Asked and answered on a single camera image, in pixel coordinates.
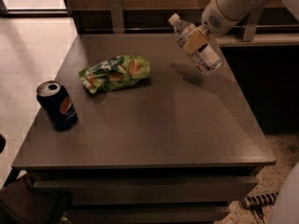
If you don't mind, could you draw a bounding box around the upper grey drawer front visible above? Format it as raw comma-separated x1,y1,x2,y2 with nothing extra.
34,176,258,205

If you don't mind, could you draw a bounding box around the left metal wall bracket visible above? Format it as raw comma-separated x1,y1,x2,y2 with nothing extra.
108,0,125,34

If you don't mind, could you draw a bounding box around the dark round object at left edge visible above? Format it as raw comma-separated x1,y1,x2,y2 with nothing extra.
0,134,6,153

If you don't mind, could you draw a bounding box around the metal wall bracket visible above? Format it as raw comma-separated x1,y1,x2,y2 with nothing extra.
241,7,263,42
108,0,125,34

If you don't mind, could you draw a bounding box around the blue Pepsi can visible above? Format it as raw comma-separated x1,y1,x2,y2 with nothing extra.
36,80,78,130

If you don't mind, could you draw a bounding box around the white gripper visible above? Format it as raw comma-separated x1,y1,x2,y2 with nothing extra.
183,0,268,55

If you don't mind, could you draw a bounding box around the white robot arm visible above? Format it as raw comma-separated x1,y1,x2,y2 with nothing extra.
183,0,299,224

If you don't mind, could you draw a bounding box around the lower grey drawer front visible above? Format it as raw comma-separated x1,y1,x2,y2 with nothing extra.
65,206,230,224

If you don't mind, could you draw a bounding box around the grey drawer cabinet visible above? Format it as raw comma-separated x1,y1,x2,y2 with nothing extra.
13,35,276,210

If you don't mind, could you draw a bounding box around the clear plastic water bottle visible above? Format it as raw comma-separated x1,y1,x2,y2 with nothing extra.
168,13,221,75

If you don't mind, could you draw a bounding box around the right metal wall bracket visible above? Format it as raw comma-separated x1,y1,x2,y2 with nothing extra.
241,7,263,42

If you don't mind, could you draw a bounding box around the dark bag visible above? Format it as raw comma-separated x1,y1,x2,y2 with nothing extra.
0,175,72,224

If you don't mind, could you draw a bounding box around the green chip bag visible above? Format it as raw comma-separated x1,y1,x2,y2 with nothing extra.
78,54,150,93

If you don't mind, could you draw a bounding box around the grey drawer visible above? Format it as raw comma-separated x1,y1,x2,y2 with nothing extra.
65,206,230,224
34,176,258,205

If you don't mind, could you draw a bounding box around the striped black white tool handle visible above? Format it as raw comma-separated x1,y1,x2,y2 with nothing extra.
241,192,278,224

